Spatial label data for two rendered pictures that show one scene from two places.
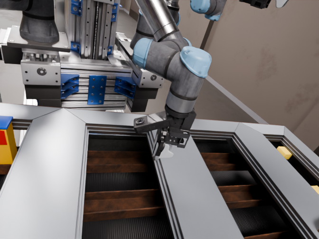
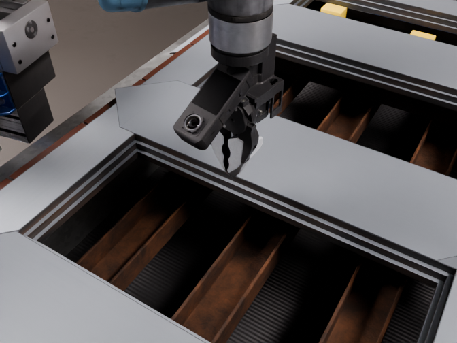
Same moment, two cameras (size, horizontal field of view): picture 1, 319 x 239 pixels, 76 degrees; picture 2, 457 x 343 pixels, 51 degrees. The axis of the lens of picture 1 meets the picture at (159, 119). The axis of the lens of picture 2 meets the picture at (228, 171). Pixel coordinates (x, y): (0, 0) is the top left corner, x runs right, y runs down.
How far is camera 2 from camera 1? 0.29 m
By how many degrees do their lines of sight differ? 29
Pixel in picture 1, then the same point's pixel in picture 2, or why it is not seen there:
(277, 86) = not seen: outside the picture
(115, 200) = (202, 305)
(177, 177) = (277, 172)
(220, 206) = (368, 158)
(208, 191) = (334, 153)
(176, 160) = not seen: hidden behind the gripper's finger
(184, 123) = (264, 65)
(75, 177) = (151, 324)
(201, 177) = (302, 142)
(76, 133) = (32, 264)
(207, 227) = (389, 199)
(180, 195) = (313, 192)
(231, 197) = not seen: hidden behind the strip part
